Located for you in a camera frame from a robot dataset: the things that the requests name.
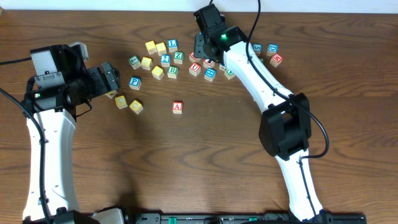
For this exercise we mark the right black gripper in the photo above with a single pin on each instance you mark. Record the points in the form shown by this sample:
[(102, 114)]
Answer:
[(199, 50)]

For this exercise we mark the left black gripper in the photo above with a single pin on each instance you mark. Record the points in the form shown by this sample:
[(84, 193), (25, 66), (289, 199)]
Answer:
[(101, 87)]

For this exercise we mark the blue 2 block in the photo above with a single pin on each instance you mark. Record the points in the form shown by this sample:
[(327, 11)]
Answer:
[(165, 60)]

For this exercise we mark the red A block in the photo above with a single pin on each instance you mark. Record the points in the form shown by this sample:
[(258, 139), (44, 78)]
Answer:
[(177, 107)]

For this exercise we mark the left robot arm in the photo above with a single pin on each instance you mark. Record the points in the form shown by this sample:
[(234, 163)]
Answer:
[(61, 83)]

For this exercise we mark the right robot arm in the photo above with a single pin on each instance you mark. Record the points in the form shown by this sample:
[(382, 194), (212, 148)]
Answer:
[(285, 127)]

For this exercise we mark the red E block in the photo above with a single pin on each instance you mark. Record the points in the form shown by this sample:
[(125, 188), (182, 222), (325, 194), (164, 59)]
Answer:
[(193, 59)]

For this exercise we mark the yellow block lower left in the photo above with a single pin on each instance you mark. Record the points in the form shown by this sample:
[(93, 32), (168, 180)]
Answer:
[(111, 94)]

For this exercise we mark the red U block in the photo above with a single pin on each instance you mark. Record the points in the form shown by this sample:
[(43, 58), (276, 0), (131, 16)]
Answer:
[(194, 69)]

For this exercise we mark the blue D block middle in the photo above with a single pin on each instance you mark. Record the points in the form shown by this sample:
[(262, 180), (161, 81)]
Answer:
[(222, 67)]

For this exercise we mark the blue d block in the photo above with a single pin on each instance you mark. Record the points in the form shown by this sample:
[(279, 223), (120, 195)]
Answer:
[(272, 49), (222, 67)]

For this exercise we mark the green L block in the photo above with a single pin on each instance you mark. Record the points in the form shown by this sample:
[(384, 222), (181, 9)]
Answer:
[(135, 62)]

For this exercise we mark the blue P block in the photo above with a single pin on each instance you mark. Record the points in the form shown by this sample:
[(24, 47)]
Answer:
[(135, 83)]

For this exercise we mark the blue H block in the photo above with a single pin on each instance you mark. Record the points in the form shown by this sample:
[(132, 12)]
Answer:
[(209, 74)]

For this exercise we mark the yellow block lower middle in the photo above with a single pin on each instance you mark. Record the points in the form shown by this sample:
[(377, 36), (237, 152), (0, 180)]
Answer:
[(121, 102)]

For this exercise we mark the blue L block left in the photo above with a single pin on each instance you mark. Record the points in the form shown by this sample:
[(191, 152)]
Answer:
[(172, 45)]

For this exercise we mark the green N block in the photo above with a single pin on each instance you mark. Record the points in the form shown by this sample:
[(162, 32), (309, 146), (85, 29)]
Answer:
[(229, 74)]

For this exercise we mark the yellow block beside L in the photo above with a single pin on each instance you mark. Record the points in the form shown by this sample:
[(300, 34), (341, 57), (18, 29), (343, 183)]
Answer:
[(147, 63)]

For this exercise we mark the green R block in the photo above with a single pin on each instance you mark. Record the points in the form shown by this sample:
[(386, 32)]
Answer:
[(172, 72)]

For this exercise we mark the yellow block lower right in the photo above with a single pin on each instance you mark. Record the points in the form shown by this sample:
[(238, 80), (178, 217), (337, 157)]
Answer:
[(136, 106)]

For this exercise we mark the yellow block centre left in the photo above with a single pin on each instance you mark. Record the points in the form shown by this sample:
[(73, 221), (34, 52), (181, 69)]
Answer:
[(157, 72)]

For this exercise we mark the yellow block top left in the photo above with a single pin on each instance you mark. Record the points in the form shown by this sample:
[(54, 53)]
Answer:
[(151, 47)]

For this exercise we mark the blue 5 block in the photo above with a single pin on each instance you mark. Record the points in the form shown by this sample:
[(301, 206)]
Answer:
[(257, 48)]

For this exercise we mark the blue D block right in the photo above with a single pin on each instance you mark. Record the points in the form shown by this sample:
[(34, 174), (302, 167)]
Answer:
[(272, 49)]

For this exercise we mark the red M block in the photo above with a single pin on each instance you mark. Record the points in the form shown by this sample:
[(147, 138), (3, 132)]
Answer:
[(276, 60)]

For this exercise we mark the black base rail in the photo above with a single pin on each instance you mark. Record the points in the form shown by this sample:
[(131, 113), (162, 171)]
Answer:
[(277, 218)]

